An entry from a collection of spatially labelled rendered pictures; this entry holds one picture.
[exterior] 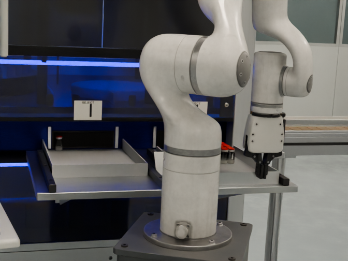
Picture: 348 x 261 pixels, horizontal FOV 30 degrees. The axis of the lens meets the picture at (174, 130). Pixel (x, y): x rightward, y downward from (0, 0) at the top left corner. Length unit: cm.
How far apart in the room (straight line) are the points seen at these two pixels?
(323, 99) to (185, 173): 629
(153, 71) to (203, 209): 30
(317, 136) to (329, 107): 522
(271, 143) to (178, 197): 47
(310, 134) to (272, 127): 67
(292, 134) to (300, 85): 71
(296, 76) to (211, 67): 43
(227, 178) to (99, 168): 34
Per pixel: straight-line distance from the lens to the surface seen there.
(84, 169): 176
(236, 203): 220
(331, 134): 241
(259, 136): 170
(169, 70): 130
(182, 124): 130
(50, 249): 210
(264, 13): 164
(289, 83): 166
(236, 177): 175
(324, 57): 750
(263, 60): 167
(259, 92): 168
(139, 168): 179
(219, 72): 125
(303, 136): 236
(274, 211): 243
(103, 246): 212
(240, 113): 213
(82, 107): 199
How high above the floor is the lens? 133
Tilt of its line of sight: 10 degrees down
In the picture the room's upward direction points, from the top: 3 degrees clockwise
